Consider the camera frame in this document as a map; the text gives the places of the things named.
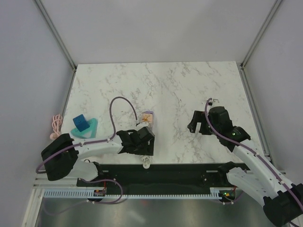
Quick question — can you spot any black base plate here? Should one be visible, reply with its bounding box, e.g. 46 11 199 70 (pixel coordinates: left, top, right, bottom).
76 162 248 194

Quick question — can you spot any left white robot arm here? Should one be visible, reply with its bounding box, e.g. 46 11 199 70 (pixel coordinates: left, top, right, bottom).
41 126 155 186

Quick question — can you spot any aluminium frame post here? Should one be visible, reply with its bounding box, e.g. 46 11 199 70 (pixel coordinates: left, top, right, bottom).
239 0 284 69
33 0 78 71

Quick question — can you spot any left aluminium frame post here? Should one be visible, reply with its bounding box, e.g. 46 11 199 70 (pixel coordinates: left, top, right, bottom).
33 0 78 71

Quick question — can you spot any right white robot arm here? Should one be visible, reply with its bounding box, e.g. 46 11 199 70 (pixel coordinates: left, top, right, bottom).
187 106 303 227

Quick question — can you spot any purple power strip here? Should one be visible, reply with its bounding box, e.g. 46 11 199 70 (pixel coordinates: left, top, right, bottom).
141 111 154 128

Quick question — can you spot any pink coiled cable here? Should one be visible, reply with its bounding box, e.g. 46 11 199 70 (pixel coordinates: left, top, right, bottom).
49 113 63 140

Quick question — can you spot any right aluminium frame post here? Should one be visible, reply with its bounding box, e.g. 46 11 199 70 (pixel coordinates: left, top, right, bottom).
239 0 284 69

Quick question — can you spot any teal triangular power strip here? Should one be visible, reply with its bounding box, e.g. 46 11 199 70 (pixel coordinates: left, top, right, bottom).
70 118 98 139

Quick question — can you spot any blue cube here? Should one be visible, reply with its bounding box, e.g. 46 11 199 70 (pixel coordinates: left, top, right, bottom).
73 114 89 132

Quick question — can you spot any white slotted cable duct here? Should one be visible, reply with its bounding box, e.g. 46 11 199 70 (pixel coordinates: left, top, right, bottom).
43 188 229 200

